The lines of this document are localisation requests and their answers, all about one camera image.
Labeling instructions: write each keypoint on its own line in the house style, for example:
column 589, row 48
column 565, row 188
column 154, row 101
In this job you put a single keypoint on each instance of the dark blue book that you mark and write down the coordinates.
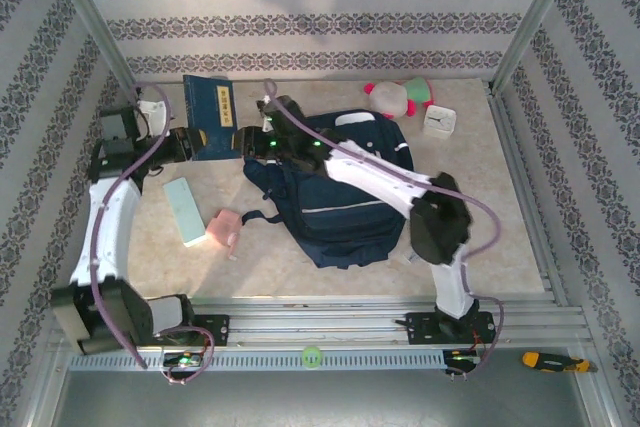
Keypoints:
column 210, row 112

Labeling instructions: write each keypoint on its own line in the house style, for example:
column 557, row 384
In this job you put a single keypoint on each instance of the light green pencil box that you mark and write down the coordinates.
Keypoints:
column 184, row 212

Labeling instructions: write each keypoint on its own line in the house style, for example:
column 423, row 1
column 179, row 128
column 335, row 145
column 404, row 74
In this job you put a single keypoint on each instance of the pink pencil case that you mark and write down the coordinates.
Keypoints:
column 224, row 228

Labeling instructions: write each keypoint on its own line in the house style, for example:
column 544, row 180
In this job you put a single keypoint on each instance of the navy blue backpack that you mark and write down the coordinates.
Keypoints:
column 345, row 217

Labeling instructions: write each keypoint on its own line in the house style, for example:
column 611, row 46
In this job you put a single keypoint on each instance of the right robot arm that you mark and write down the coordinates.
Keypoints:
column 375, row 177

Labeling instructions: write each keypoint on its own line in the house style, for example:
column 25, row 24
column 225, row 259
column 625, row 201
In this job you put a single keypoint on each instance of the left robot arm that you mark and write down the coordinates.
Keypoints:
column 107, row 227

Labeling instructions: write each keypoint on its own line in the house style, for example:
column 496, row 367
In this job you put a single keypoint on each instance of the white pink green plush toy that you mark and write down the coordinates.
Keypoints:
column 392, row 99

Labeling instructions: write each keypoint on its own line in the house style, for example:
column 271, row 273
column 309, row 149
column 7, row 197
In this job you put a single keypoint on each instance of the white square alarm clock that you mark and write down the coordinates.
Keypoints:
column 440, row 121

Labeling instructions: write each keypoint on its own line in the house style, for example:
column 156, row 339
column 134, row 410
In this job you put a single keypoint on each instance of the left controller board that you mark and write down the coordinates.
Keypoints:
column 182, row 360

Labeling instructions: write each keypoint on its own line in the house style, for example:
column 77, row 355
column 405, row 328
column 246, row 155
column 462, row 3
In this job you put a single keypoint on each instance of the controller board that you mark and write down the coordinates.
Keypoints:
column 182, row 360
column 462, row 358

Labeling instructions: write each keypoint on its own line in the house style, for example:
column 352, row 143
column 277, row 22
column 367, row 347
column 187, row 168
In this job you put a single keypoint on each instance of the green tape roll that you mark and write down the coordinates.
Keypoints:
column 304, row 358

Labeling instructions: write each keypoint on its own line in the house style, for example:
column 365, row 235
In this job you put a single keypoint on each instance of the right controller board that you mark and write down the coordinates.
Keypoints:
column 462, row 358

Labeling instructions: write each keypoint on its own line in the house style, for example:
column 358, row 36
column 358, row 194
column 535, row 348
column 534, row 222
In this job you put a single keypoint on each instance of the yellow black utility knife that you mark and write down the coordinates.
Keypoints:
column 550, row 362

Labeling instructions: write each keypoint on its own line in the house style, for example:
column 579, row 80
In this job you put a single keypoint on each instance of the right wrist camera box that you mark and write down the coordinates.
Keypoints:
column 265, row 108

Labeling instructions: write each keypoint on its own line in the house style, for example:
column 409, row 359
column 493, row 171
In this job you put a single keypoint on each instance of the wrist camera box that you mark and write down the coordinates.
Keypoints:
column 154, row 114
column 265, row 108

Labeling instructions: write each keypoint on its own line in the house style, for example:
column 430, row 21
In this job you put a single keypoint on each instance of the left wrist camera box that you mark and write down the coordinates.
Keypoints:
column 154, row 114

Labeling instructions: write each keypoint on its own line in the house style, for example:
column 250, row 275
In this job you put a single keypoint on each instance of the aluminium frame post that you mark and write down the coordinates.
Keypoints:
column 534, row 22
column 95, row 22

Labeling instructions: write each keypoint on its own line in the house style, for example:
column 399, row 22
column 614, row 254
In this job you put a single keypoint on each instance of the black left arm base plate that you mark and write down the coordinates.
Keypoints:
column 215, row 329

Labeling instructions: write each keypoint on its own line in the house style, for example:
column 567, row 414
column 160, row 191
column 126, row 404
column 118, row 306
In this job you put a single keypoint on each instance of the aluminium mounting rail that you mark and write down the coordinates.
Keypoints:
column 320, row 327

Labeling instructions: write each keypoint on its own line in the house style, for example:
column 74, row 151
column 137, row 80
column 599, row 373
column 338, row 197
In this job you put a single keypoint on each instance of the aluminium side rail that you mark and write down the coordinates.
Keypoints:
column 515, row 147

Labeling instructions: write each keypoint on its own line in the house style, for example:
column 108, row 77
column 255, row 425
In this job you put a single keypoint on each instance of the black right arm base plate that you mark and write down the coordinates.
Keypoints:
column 422, row 329

